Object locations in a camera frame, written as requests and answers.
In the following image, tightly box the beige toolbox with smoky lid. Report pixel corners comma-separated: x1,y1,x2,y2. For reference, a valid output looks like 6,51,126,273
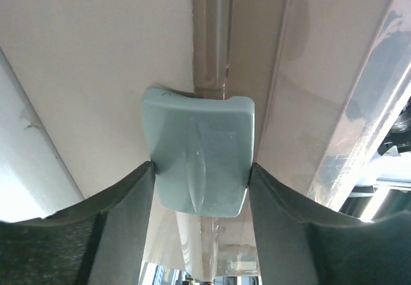
1,0,410,284

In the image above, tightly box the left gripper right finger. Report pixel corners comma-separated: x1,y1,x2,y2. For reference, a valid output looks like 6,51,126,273
249,163,410,284

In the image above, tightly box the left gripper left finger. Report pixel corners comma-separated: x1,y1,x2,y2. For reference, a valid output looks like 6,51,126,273
1,161,155,284

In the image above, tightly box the grey-green toolbox latch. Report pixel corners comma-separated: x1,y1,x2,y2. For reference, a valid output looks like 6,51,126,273
140,87,255,218

